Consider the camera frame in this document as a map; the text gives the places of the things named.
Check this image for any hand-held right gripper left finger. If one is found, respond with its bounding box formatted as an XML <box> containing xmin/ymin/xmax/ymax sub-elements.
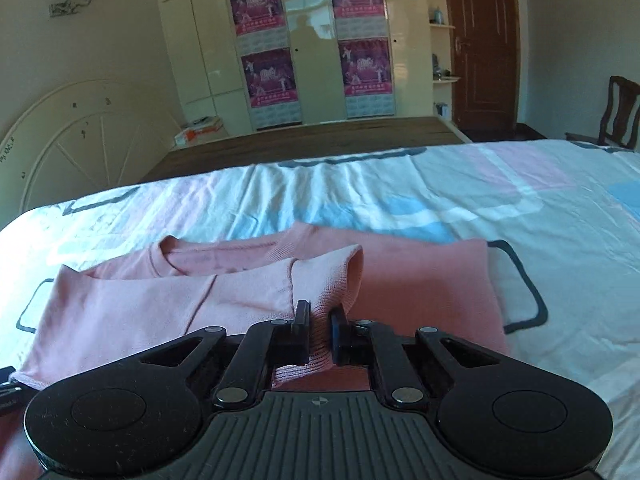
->
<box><xmin>136</xmin><ymin>300</ymin><xmax>312</xmax><ymax>409</ymax></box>

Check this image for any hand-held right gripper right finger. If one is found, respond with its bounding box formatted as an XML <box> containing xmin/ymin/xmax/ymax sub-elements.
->
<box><xmin>327</xmin><ymin>307</ymin><xmax>502</xmax><ymax>409</ymax></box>

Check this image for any pink knit sweater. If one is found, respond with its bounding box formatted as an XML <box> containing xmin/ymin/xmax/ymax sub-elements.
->
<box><xmin>0</xmin><ymin>221</ymin><xmax>512</xmax><ymax>480</ymax></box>

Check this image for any pastel patchwork bed sheet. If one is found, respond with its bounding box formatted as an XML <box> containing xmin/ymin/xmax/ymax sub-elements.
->
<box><xmin>0</xmin><ymin>139</ymin><xmax>640</xmax><ymax>480</ymax></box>

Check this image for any orange flat box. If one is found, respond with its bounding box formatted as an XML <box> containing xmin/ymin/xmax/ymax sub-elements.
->
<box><xmin>174</xmin><ymin>116</ymin><xmax>224</xmax><ymax>145</ymax></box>

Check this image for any white round headboard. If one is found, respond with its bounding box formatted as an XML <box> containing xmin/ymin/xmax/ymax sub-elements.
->
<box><xmin>0</xmin><ymin>79</ymin><xmax>183</xmax><ymax>231</ymax></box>

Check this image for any cream wardrobe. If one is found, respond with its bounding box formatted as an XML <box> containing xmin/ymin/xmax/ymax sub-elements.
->
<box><xmin>152</xmin><ymin>0</ymin><xmax>435</xmax><ymax>136</ymax></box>

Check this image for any cream corner shelf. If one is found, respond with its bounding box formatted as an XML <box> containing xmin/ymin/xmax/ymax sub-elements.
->
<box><xmin>421</xmin><ymin>0</ymin><xmax>462</xmax><ymax>127</ymax></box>

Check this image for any brown wooden door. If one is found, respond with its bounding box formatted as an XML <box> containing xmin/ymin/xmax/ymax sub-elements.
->
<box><xmin>442</xmin><ymin>0</ymin><xmax>521</xmax><ymax>132</ymax></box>

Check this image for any dark wooden chair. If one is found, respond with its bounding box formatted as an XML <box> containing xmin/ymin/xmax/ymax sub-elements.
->
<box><xmin>565</xmin><ymin>75</ymin><xmax>640</xmax><ymax>152</ymax></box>

